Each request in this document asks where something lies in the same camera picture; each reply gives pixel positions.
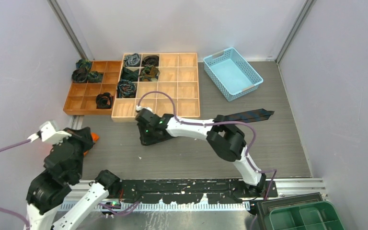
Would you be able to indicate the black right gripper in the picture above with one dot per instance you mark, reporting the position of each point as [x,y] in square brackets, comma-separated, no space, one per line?
[144,139]

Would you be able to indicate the navy brown striped tie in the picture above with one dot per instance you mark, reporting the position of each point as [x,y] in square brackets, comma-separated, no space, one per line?
[246,116]

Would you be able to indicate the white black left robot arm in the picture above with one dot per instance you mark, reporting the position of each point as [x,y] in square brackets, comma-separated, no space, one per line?
[63,169]

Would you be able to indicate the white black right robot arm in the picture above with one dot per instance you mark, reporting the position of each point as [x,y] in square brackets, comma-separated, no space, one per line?
[223,136]

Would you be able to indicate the blue paisley rolled tie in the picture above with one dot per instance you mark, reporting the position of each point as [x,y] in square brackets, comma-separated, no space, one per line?
[126,89]

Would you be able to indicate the light wooden compartment tray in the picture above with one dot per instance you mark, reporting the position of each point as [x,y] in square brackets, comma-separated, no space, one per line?
[177,89]

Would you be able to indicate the green patterned rolled tie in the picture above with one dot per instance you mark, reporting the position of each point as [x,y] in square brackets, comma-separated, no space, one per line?
[149,73]

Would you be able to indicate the black rolled tie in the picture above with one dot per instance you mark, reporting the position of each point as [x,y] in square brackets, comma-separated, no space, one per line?
[104,101]

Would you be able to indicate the orange cloth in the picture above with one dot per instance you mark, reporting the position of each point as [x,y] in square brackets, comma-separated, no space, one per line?
[95,138]

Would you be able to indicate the dark green rolled tie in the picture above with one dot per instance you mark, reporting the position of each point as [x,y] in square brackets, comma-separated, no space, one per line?
[129,74]

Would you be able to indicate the dark brown rolled tie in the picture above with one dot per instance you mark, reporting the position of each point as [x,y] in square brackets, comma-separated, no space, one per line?
[150,60]

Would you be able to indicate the grey blue rolled tie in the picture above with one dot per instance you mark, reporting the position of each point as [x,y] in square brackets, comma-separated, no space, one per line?
[132,60]

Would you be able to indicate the dark orange wooden compartment tray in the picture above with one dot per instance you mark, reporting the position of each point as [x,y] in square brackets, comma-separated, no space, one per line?
[81,96]

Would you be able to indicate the green dotted rolled tie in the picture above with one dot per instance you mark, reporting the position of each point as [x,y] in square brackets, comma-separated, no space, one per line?
[94,77]

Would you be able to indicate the dark striped rolled tie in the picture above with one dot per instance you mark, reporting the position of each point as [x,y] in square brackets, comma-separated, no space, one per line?
[80,75]

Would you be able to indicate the teal patterned rolled tie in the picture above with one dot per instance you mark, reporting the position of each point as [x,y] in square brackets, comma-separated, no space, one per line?
[84,63]

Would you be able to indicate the light blue plastic basket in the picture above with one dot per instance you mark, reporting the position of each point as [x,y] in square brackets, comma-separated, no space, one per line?
[232,74]

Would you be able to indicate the green plastic bin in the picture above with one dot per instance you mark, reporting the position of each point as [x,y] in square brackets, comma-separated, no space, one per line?
[320,215]

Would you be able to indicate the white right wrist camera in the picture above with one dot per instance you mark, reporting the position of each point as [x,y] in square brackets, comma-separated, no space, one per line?
[139,109]

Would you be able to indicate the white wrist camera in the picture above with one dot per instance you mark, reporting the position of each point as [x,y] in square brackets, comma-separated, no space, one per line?
[49,133]
[139,109]

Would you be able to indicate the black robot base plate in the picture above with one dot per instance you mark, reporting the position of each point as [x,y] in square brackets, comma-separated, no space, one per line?
[190,191]

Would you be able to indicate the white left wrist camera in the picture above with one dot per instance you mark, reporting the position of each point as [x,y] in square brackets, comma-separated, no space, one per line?
[49,133]

